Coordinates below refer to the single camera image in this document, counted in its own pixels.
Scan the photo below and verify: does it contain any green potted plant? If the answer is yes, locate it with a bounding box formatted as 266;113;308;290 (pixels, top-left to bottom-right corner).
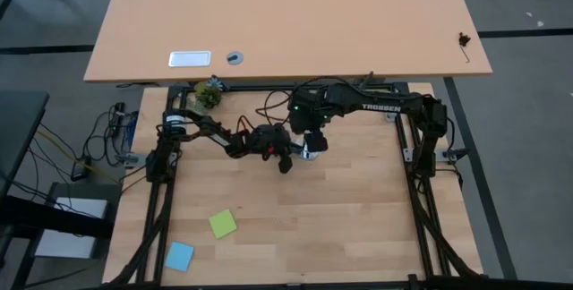
186;74;225;115

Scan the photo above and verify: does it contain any black power strip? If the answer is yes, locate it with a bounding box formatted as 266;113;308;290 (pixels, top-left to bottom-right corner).
111;101;135;139

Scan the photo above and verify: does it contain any chrome lamp socket base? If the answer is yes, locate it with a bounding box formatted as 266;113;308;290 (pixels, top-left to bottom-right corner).
297;144;321;162

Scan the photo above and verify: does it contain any blue sticky note pad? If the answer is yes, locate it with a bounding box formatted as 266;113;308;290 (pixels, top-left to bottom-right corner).
164;241;196;273

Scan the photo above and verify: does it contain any black aluminium table frame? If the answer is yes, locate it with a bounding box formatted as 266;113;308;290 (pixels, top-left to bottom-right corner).
84;81;573;290

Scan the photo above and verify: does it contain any small black tool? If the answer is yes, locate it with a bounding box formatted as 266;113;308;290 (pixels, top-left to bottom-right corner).
457;31;472;64

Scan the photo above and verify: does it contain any white box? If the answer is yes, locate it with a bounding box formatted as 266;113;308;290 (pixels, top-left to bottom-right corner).
35;196;108;260

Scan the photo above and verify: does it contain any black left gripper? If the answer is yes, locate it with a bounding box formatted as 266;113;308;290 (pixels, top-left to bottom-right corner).
239;123;304;175

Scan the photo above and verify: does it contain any green sticky note pad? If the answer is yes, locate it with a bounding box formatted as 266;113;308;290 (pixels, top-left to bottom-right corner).
208;208;238;240

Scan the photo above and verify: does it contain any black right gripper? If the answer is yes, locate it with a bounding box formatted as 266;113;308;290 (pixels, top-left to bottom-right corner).
289;89;330;152

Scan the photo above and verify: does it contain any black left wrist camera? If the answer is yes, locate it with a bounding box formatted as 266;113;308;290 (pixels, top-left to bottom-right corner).
252;124;287;147

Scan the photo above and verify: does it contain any black power adapter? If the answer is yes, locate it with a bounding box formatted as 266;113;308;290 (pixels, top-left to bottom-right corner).
70;155;93;182

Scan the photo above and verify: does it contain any large wooden desk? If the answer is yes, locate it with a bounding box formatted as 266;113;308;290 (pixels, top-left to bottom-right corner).
83;0;493;84

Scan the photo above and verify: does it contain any silver rectangular plate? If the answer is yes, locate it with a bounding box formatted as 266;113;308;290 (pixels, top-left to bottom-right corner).
167;50;212;68

